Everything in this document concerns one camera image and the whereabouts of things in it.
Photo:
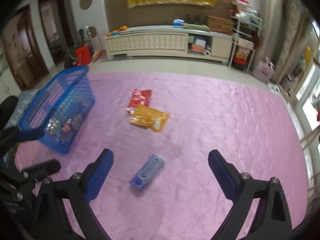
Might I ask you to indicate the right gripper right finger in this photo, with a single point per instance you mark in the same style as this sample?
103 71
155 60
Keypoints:
272 218

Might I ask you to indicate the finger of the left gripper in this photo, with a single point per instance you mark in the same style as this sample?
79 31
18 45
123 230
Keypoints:
16 134
42 170

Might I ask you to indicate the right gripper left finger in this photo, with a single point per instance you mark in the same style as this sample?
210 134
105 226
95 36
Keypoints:
50 216

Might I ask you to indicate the purple mint gum box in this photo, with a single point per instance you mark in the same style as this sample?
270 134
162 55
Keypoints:
147 172

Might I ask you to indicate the orange yellow snack bag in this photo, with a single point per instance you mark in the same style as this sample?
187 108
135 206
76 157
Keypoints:
149 118

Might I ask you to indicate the blue plastic basket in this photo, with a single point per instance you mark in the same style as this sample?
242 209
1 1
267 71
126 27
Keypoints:
60 109

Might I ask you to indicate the black bag on floor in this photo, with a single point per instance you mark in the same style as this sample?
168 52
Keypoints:
71 57

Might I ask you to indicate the red shopping bag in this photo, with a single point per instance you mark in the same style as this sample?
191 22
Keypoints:
83 55

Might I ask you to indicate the red snack packet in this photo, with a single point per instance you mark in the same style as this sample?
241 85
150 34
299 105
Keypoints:
139 97

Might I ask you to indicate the oranges on cabinet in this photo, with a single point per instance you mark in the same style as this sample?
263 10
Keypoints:
117 31

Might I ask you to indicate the pink gift bag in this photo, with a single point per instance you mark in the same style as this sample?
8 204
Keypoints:
264 70

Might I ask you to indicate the cream TV cabinet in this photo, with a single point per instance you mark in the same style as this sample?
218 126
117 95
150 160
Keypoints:
168 40

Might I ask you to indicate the white metal shelf rack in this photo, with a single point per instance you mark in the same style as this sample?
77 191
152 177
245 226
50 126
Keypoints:
246 34

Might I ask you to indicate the cardboard box on cabinet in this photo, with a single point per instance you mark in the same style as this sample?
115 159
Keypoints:
220 25

